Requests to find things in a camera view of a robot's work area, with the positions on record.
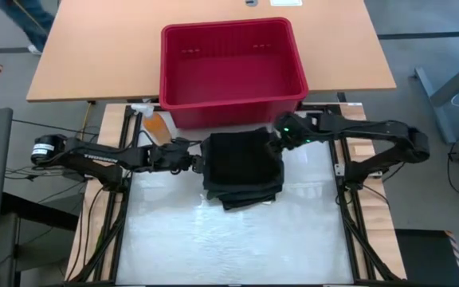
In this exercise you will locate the orange spray bottle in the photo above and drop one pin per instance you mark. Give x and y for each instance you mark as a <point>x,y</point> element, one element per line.
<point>155,125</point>

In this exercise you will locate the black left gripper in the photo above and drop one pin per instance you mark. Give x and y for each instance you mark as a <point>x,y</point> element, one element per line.
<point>171,156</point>

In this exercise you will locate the red plastic bin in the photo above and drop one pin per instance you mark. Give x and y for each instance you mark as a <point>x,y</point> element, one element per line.
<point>233,113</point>

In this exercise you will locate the black garment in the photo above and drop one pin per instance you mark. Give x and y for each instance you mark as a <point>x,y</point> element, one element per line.
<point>241,157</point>

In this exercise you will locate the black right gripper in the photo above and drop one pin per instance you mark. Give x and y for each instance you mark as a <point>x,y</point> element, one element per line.
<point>295,131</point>

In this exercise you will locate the light wooden desk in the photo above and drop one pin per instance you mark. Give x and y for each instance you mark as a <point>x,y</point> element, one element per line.
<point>94,52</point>

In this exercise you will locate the person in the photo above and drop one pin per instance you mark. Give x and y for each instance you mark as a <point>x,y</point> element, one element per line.
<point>30,20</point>

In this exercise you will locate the grey desk leg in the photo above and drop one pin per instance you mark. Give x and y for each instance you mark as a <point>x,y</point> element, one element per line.
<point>444,91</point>

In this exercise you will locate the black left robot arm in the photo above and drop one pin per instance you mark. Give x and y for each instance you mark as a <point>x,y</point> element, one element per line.
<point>94,157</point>

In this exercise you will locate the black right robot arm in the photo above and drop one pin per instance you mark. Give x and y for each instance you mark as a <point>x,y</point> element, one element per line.
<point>381,131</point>

